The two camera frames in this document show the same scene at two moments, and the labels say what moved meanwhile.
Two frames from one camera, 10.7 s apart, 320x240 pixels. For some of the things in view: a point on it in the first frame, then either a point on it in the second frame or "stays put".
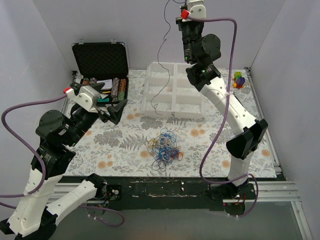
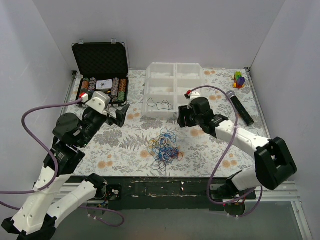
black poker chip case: (106, 62) stays put
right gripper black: (186, 25) to (186, 118)
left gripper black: (100, 110) to (110, 119)
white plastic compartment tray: (169, 92) stays put
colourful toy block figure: (239, 80) stays put
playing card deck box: (108, 84) stays put
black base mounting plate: (171, 193) stays put
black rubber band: (157, 58) to (164, 108)
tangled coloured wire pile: (164, 149) stays put
